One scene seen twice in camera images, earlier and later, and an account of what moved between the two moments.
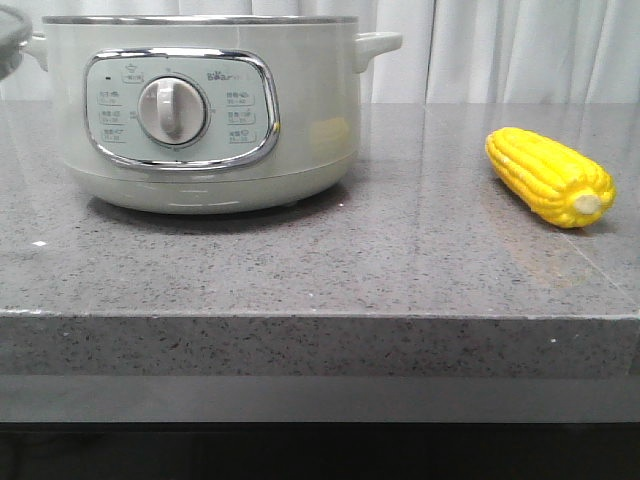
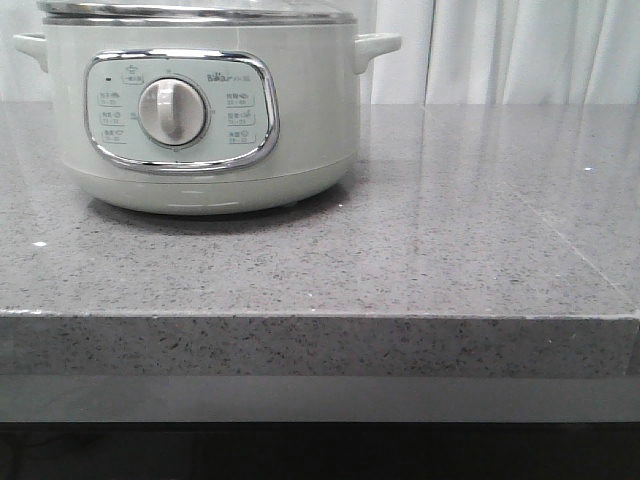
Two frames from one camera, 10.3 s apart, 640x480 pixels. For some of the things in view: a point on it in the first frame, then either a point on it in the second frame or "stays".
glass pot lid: x=15 y=32 -> x=187 y=12
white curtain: x=452 y=51 stays
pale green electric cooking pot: x=210 y=114 stays
